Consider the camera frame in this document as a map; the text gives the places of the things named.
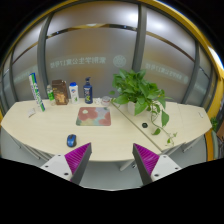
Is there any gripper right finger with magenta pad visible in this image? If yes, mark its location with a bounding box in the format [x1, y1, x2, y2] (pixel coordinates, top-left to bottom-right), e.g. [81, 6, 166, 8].
[133, 143, 181, 185]

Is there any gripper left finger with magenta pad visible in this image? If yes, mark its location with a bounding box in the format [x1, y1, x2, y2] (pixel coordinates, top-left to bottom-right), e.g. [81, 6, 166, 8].
[42, 143, 92, 185]

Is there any blue computer mouse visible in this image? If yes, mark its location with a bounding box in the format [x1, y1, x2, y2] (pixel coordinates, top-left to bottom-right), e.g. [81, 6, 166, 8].
[67, 134, 77, 147]

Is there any floral mouse pad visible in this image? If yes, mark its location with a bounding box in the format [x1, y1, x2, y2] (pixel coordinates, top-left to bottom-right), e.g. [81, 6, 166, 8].
[76, 107, 111, 126]

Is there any small black round object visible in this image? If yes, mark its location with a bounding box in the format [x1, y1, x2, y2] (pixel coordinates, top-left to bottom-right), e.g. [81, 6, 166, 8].
[142, 122, 148, 128]

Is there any white plant pot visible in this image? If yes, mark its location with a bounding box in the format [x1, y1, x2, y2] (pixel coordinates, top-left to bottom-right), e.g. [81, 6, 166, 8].
[128, 102, 146, 116]

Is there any small white packet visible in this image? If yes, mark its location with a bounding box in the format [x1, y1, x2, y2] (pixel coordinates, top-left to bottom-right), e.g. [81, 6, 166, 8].
[27, 108, 36, 118]

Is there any brown paper bag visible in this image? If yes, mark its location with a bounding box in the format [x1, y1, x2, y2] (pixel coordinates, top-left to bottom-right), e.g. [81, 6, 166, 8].
[52, 80, 69, 105]

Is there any small white crumpled item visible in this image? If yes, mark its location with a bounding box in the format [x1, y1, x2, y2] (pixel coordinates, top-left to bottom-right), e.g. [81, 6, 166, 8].
[94, 98, 101, 105]

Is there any small round jar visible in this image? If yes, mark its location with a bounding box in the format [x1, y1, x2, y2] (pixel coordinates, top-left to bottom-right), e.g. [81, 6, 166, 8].
[101, 96, 110, 106]

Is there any clear green-label bottle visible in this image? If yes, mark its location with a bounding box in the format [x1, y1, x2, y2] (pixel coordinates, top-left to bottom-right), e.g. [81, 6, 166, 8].
[47, 85, 56, 106]

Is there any dark blue pump bottle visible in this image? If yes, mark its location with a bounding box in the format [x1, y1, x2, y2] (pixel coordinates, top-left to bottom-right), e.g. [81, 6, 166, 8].
[83, 77, 93, 104]

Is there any white shampoo bottle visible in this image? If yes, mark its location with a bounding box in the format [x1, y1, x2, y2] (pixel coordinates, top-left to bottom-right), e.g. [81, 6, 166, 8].
[69, 82, 79, 104]

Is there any green potted pothos plant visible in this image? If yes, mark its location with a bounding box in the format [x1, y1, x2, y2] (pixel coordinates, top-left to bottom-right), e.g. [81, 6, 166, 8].
[109, 69, 177, 146]

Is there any white green tall box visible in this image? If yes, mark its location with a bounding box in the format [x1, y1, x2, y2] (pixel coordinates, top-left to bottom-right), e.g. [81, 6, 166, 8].
[29, 73, 45, 112]

